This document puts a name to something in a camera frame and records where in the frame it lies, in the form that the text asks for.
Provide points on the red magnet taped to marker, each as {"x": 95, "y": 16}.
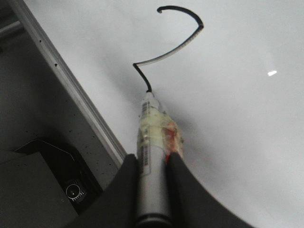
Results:
{"x": 172, "y": 138}

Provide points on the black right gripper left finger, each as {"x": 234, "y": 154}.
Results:
{"x": 116, "y": 207}

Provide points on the white black whiteboard marker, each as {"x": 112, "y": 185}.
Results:
{"x": 153, "y": 210}

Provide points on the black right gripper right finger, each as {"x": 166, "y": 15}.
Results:
{"x": 192, "y": 206}

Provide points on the white whiteboard with aluminium frame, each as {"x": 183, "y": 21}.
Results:
{"x": 236, "y": 91}

